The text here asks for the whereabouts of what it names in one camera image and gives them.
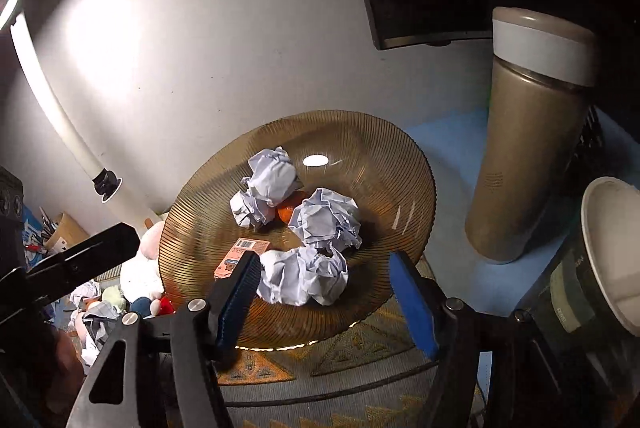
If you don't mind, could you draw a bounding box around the white desk lamp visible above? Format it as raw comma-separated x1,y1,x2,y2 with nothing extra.
0,0,166,231

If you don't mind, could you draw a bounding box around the blue book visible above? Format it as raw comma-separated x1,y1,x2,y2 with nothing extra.
20,203,53,266

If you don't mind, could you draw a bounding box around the bundle of pencils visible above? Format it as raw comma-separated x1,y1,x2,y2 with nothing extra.
38,205,60,243

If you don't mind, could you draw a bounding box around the brown woven basket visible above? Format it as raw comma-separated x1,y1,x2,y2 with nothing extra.
157,109,437,349

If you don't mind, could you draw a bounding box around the crumpled white paper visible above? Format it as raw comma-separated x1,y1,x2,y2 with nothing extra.
69,281,103,309

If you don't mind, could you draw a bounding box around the patterned woven mat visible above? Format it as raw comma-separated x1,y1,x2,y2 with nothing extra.
95,253,483,428

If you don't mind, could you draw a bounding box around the white paper ball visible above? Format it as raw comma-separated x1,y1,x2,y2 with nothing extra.
229,191,273,230
257,245,349,306
288,188,363,251
241,147,304,207

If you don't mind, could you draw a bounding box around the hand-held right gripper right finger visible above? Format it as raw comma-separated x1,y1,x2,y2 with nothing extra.
387,251,576,428

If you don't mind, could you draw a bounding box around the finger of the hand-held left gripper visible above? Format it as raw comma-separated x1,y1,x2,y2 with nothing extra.
22,222,141,304

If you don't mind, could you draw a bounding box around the orange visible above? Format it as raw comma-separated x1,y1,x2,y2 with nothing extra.
276,191,311,225

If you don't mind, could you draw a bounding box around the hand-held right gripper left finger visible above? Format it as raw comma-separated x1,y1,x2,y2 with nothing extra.
67,251,263,428

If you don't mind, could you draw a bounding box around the pink white green dango plush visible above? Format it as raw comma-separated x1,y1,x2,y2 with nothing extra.
100,221,166,309

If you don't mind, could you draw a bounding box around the gold thermos bottle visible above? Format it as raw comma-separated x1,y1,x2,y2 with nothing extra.
465,7,598,265

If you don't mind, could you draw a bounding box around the cardboard pen holder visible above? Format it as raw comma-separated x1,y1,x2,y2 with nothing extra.
42,211,91,254

